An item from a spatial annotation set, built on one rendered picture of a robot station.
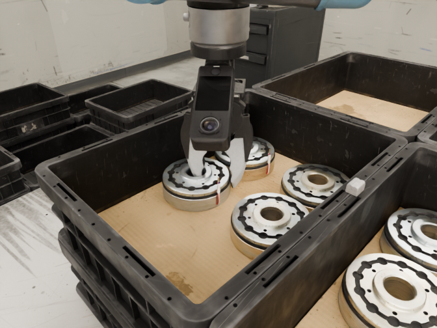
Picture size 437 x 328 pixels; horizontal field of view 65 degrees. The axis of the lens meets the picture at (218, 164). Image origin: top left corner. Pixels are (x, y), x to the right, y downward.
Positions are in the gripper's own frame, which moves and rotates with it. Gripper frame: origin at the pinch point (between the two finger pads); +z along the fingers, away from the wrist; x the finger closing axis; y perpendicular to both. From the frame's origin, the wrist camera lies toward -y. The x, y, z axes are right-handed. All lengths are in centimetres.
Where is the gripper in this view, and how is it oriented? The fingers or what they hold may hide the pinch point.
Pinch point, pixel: (216, 181)
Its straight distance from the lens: 52.5
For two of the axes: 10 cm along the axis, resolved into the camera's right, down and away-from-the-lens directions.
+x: -9.9, -0.6, 0.9
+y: 1.1, -5.3, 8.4
